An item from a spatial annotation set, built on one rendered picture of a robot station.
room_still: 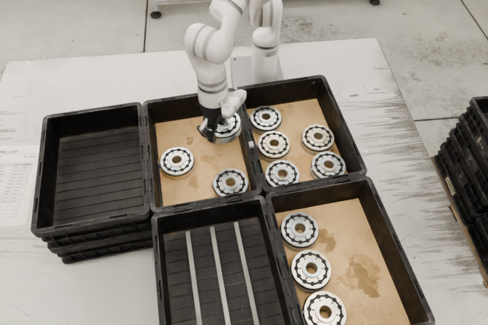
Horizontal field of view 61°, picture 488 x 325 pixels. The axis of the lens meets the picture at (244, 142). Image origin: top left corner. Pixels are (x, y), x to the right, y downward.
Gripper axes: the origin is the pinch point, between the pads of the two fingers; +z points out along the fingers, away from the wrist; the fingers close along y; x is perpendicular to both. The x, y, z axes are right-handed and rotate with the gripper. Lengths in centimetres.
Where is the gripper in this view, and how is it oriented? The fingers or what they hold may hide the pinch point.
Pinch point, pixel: (216, 131)
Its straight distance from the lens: 113.4
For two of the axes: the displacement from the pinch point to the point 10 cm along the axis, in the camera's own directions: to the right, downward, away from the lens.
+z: 0.0, 5.8, 8.1
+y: -5.0, 7.0, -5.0
